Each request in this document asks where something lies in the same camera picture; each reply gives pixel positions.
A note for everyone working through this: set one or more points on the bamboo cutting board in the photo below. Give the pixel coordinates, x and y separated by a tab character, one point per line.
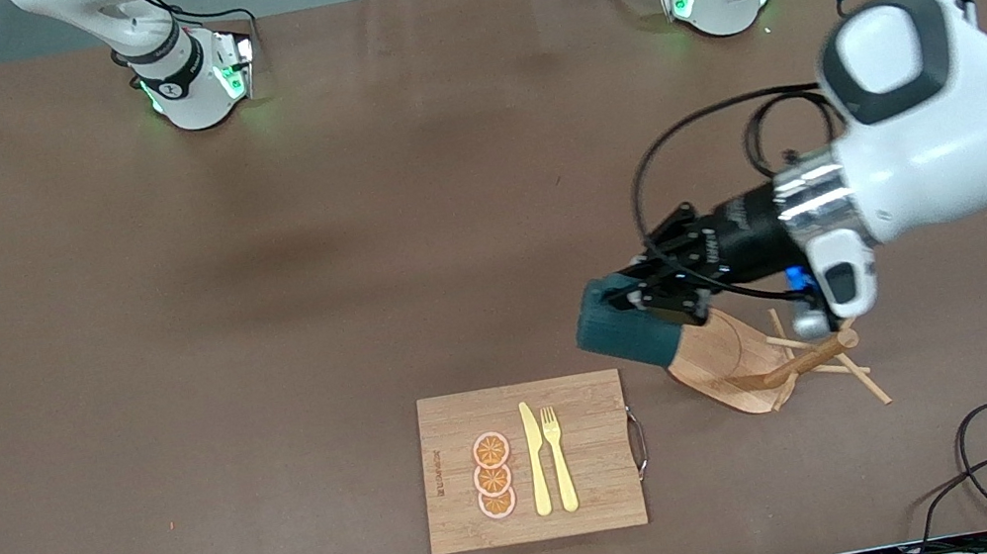
585	462

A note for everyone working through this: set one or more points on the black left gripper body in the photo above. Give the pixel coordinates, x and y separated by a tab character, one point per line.
745	239

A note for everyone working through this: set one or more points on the yellow plastic knife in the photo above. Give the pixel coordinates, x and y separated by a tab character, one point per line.
537	470

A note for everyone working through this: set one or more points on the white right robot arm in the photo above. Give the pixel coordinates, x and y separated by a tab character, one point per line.
191	87

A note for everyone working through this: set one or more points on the toy orange slice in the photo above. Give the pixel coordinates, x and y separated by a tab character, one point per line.
490	449

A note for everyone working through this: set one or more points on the wooden cup rack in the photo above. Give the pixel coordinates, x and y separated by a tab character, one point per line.
729	368

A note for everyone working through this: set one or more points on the yellow plastic fork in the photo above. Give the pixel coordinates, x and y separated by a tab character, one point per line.
564	476

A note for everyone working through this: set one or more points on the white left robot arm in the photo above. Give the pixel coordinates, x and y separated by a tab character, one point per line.
950	130

